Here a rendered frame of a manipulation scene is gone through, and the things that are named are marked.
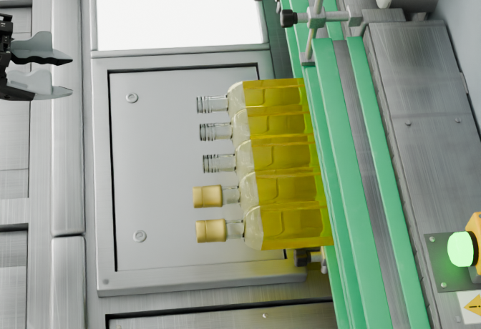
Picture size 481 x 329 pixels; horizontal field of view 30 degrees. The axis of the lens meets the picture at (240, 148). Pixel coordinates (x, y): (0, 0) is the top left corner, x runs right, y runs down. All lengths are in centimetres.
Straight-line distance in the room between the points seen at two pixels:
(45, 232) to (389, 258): 61
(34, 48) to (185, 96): 41
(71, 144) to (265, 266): 41
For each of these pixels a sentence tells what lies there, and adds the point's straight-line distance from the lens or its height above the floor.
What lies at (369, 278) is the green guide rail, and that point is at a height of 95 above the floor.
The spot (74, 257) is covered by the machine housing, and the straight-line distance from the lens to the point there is 149.
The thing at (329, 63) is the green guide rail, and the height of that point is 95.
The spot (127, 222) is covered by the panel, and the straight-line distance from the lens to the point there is 151.
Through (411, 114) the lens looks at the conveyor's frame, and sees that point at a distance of 132.
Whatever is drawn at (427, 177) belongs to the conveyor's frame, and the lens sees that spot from 127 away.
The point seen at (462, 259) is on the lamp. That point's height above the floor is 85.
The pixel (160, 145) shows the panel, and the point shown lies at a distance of 158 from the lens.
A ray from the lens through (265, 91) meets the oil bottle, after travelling 147.
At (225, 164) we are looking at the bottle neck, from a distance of 140.
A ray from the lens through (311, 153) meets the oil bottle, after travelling 140.
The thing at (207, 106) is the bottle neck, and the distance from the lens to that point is 147.
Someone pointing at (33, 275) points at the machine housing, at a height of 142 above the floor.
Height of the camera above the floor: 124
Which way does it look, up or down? 6 degrees down
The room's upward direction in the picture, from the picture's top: 93 degrees counter-clockwise
